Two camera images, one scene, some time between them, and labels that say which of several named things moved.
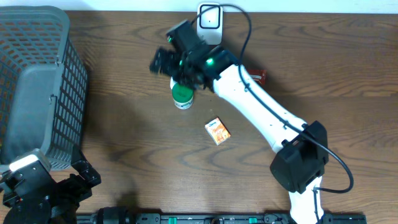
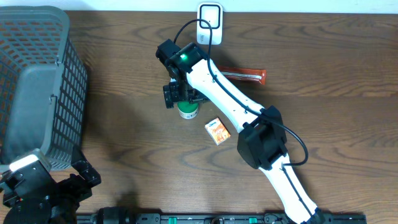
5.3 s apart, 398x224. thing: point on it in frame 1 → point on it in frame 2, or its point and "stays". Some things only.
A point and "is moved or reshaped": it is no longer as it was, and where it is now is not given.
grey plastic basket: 43,86 stays
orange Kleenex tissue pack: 217,130 stays
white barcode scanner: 210,22 stays
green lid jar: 182,96 is moved or reshaped
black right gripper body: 177,66 → 178,92
